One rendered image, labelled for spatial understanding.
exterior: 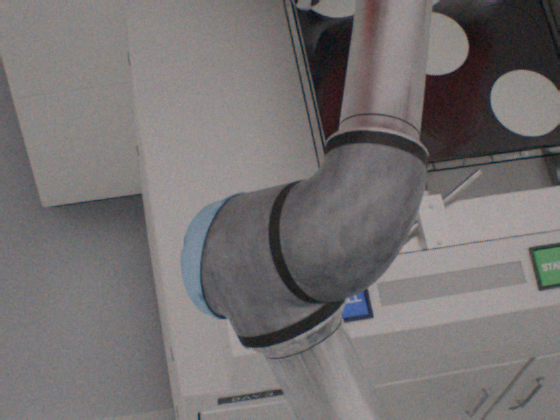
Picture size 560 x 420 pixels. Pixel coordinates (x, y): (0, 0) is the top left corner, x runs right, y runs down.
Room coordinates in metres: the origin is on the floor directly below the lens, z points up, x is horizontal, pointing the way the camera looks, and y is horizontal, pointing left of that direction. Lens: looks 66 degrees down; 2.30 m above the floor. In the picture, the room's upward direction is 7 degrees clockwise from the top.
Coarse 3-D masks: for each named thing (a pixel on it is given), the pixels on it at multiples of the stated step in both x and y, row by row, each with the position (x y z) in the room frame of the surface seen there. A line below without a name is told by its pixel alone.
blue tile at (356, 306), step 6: (360, 294) 0.51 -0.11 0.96; (348, 300) 0.50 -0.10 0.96; (354, 300) 0.50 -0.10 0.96; (360, 300) 0.50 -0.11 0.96; (348, 306) 0.50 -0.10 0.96; (354, 306) 0.50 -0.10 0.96; (360, 306) 0.50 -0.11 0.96; (366, 306) 0.50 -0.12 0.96; (342, 312) 0.49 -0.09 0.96; (348, 312) 0.49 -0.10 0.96; (354, 312) 0.49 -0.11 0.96; (360, 312) 0.49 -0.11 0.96; (366, 312) 0.49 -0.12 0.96
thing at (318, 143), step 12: (288, 0) 0.94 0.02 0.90; (288, 12) 0.92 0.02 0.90; (288, 24) 0.91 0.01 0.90; (300, 36) 0.89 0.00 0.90; (300, 48) 0.87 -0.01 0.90; (300, 60) 0.85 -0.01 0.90; (300, 72) 0.83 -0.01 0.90; (300, 84) 0.82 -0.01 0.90; (312, 96) 0.80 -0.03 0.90; (312, 108) 0.78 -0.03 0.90; (312, 120) 0.76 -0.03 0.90; (312, 132) 0.75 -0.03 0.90
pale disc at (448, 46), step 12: (432, 12) 0.96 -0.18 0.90; (432, 24) 0.94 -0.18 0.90; (444, 24) 0.94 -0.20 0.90; (456, 24) 0.94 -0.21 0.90; (432, 36) 0.92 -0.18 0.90; (444, 36) 0.92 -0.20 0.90; (456, 36) 0.93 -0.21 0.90; (432, 48) 0.90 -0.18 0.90; (444, 48) 0.90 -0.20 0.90; (456, 48) 0.91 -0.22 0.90; (468, 48) 0.91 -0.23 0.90; (432, 60) 0.88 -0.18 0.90; (444, 60) 0.88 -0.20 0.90; (456, 60) 0.89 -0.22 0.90; (432, 72) 0.86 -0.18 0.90; (444, 72) 0.86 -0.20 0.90
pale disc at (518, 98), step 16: (512, 80) 0.87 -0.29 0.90; (528, 80) 0.87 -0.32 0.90; (544, 80) 0.88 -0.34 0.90; (496, 96) 0.84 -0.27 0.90; (512, 96) 0.84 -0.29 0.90; (528, 96) 0.85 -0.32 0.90; (544, 96) 0.85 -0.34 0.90; (496, 112) 0.81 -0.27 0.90; (512, 112) 0.82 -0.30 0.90; (528, 112) 0.82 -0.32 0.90; (544, 112) 0.83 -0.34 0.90; (512, 128) 0.79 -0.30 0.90; (528, 128) 0.80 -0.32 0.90; (544, 128) 0.80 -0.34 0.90
